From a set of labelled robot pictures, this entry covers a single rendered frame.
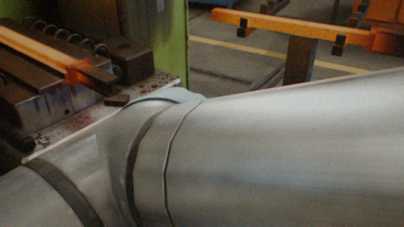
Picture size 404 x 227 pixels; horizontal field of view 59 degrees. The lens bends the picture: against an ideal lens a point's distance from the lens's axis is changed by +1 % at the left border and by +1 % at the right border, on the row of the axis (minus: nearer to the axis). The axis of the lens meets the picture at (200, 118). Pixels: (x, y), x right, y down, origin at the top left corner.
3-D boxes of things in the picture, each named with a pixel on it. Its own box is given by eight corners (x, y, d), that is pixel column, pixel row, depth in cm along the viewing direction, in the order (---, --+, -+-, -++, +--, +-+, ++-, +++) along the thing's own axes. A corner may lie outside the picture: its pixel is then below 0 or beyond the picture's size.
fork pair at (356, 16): (360, 20, 83) (362, 12, 82) (355, 28, 79) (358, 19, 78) (267, 6, 93) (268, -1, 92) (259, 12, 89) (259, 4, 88)
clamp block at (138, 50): (156, 73, 83) (154, 47, 79) (129, 87, 77) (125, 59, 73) (123, 60, 89) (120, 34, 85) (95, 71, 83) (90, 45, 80)
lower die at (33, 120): (116, 93, 75) (110, 55, 70) (24, 137, 62) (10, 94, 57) (16, 45, 97) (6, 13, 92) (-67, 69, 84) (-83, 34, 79)
